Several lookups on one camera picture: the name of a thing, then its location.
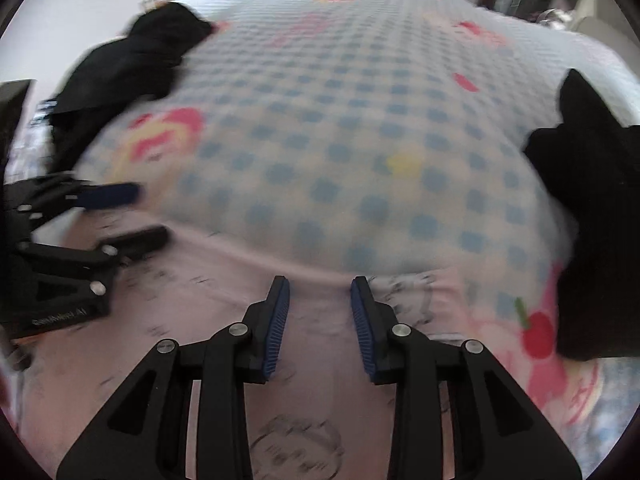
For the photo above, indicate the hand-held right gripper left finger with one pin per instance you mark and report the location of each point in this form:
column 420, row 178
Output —
column 277, row 330

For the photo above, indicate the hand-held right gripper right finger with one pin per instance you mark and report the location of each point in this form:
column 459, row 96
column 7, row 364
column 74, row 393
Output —
column 362, row 330

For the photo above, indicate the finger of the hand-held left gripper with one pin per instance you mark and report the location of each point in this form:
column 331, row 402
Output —
column 110, row 196
column 140, row 240

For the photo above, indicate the pink printed pajama pants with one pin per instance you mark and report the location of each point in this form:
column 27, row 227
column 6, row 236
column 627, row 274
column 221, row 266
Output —
column 320, row 425

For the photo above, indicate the black garment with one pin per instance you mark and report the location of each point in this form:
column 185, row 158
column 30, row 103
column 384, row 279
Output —
column 595, row 210
column 135, row 55

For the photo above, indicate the silver patterned garment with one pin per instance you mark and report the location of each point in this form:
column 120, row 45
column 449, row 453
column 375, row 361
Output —
column 44, row 135

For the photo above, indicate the blue checked cartoon blanket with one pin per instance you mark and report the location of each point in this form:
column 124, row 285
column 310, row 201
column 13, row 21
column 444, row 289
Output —
column 350, row 135

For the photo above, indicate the folded black garment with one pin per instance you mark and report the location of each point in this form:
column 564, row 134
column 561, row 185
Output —
column 595, row 210

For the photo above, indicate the grey padded headboard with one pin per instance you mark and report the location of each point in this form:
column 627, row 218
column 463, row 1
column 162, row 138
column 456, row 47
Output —
column 600, row 25

